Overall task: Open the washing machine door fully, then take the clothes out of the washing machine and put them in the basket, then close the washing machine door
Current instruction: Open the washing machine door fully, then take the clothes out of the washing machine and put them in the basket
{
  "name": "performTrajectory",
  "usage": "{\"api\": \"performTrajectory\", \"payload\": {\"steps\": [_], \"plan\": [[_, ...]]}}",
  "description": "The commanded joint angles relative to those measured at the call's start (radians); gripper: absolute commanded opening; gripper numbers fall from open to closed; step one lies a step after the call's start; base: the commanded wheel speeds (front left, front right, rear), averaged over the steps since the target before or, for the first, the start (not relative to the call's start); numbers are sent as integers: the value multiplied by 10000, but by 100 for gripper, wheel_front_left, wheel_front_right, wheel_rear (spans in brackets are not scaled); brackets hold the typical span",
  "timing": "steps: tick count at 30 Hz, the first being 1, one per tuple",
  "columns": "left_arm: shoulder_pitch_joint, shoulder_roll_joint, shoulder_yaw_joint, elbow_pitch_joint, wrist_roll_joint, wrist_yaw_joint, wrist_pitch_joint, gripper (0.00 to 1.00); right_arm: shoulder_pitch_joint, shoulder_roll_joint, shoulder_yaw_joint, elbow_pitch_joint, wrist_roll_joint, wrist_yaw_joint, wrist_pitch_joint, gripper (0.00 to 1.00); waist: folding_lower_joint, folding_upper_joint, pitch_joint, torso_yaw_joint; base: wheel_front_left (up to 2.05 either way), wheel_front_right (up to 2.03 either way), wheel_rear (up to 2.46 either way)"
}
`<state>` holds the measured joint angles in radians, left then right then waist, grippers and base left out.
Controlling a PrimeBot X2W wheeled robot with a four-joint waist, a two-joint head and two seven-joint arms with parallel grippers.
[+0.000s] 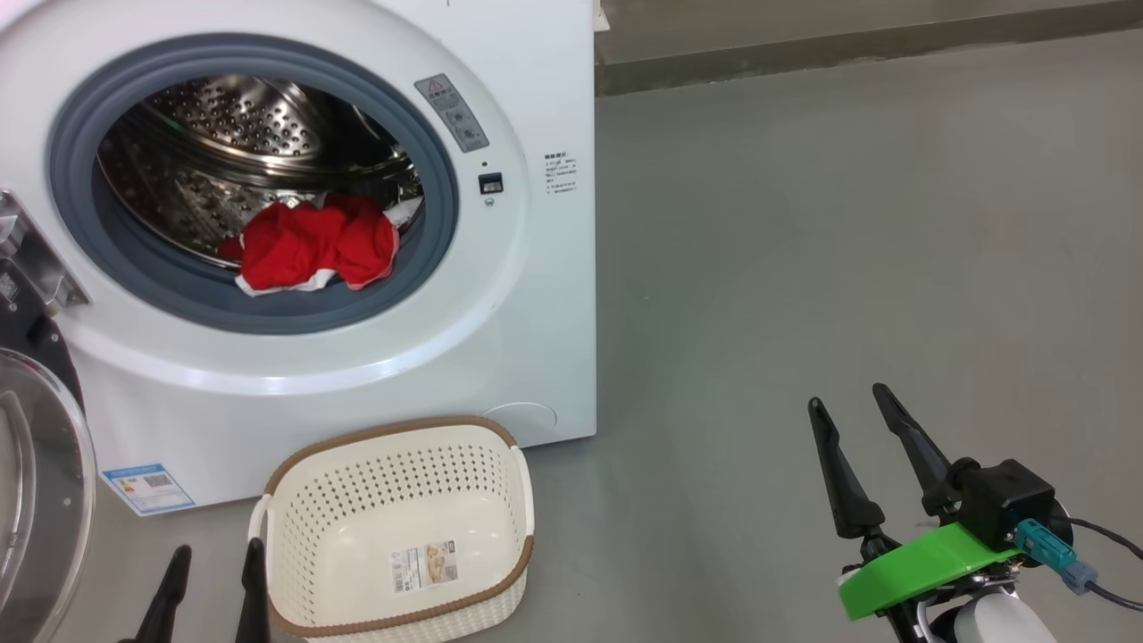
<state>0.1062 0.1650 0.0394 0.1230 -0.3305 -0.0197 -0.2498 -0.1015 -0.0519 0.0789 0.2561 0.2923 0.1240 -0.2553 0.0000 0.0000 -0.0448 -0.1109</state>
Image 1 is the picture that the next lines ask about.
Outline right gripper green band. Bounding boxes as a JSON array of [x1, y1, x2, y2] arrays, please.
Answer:
[[807, 382, 1023, 643]]

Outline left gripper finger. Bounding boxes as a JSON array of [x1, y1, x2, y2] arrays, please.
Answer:
[[234, 538, 271, 643], [121, 545, 193, 643]]

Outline black round washer door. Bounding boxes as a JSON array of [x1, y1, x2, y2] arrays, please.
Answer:
[[0, 255, 97, 643]]

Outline red and white garment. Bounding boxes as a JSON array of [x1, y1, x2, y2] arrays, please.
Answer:
[[217, 192, 425, 297]]

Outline cream basket with brown rim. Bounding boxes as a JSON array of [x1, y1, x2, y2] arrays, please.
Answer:
[[248, 415, 537, 639]]

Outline printed product label sticker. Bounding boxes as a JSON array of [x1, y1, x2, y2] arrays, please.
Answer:
[[389, 540, 460, 594]]

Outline metal door hinge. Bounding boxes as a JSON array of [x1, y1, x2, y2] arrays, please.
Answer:
[[0, 189, 92, 315]]

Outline white front-load washing machine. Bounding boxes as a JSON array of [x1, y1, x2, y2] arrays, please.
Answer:
[[0, 0, 597, 517]]

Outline stainless steel washer drum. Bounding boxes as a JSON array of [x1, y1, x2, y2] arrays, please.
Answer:
[[96, 75, 425, 269]]

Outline blue energy label sticker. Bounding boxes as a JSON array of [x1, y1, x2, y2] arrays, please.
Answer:
[[100, 462, 196, 517]]

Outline round white filter cover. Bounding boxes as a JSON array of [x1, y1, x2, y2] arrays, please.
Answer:
[[482, 402, 558, 445]]

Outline grey warning label sticker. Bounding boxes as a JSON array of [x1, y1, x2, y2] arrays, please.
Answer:
[[413, 73, 490, 154]]

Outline cable with teal connector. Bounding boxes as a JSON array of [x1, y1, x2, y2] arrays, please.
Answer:
[[1014, 518, 1143, 614]]

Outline thin black cable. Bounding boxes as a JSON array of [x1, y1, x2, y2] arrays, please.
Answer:
[[1058, 516, 1143, 547]]

